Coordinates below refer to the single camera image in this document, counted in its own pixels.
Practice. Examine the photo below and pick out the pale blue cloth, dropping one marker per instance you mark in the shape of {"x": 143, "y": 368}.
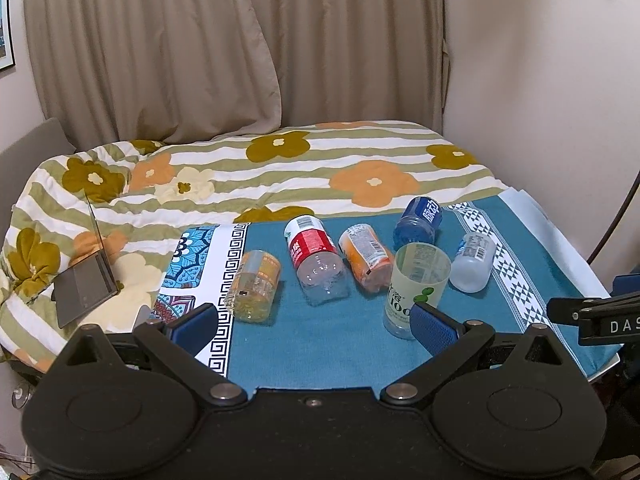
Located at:
{"x": 537, "y": 212}

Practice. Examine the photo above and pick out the clear bottle white label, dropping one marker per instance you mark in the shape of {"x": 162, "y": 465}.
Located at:
{"x": 472, "y": 262}

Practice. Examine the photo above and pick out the grey laptop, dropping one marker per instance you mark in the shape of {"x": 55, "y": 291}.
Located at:
{"x": 85, "y": 285}

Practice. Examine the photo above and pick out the green label plastic bottle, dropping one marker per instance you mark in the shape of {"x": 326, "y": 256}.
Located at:
{"x": 407, "y": 292}

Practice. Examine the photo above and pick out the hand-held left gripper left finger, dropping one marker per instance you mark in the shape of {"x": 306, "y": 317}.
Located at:
{"x": 194, "y": 321}

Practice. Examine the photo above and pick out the blue plastic bottle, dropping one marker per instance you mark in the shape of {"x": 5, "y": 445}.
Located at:
{"x": 419, "y": 220}

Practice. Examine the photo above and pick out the framed wall picture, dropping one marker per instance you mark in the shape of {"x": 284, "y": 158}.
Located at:
{"x": 5, "y": 27}

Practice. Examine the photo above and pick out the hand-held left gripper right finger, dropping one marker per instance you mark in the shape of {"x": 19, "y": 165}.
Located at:
{"x": 431, "y": 327}

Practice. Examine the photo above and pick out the clear bottle yellow label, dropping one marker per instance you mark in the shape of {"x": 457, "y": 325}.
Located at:
{"x": 251, "y": 285}

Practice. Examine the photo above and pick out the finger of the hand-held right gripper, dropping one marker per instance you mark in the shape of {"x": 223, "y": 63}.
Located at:
{"x": 570, "y": 310}

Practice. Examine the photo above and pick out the clear bottle orange label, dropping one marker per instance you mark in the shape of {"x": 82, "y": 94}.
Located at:
{"x": 365, "y": 257}

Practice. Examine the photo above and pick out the teal patterned tablecloth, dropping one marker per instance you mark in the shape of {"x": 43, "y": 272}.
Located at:
{"x": 320, "y": 340}

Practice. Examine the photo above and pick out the beige curtain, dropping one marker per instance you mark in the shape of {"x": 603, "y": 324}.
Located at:
{"x": 150, "y": 50}
{"x": 350, "y": 40}

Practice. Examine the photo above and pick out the floral striped blanket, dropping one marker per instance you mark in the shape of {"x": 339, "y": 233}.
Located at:
{"x": 280, "y": 170}

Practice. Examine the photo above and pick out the clear bottle red label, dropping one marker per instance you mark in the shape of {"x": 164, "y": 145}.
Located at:
{"x": 316, "y": 260}

